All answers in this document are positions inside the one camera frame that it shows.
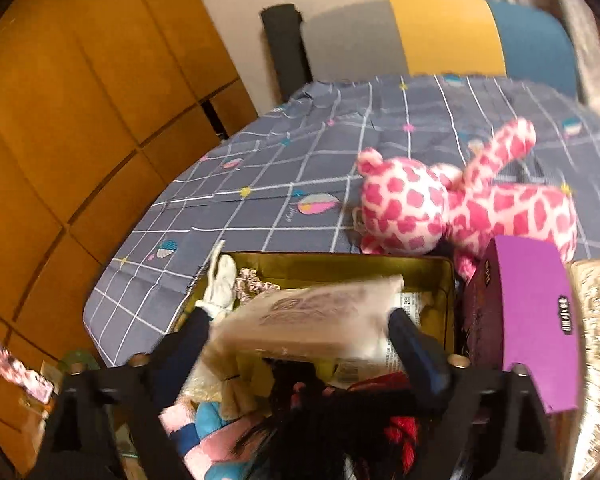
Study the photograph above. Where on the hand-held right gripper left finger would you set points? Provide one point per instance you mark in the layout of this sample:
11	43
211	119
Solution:
190	340

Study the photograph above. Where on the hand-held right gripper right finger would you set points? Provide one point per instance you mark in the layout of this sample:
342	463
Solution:
415	350

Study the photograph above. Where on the white cotton pad packet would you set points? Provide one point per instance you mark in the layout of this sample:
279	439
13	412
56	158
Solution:
415	305

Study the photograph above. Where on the red knit cloth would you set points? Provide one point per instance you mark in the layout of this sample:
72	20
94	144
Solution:
397	432

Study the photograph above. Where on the pink and blue plush toy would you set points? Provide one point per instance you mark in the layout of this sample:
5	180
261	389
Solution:
205	425

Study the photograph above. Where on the white printed paper packet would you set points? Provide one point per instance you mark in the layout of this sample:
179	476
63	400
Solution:
305	320

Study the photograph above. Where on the gold storage box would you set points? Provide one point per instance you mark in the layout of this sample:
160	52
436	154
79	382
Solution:
330	265

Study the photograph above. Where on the white plush toy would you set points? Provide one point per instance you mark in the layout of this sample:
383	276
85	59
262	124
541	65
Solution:
222	280

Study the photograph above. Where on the pink scrunchie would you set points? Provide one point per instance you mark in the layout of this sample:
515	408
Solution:
252	285

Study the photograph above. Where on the green plastic item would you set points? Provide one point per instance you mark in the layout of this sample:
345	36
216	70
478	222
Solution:
77	357

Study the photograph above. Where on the black wig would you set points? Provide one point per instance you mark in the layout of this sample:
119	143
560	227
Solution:
320	425

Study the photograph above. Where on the purple box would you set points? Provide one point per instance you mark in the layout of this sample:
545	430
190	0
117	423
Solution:
530	310

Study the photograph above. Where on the pink spotted plush toy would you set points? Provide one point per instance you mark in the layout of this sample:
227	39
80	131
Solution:
405	200

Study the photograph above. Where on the pink patterned packet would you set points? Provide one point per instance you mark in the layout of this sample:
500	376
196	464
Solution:
20	370

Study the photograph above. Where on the gold glittery bag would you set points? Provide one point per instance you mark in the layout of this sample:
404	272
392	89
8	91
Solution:
597	335

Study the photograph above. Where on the grey grid bedsheet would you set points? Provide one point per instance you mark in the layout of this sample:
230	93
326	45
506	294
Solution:
280	170

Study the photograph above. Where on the wooden wardrobe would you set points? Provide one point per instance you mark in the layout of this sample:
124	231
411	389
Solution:
80	110

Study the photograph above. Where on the grey yellow blue headboard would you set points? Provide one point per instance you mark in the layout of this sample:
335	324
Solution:
445	35

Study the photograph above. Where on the black padded post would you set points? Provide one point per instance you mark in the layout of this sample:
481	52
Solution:
285	45

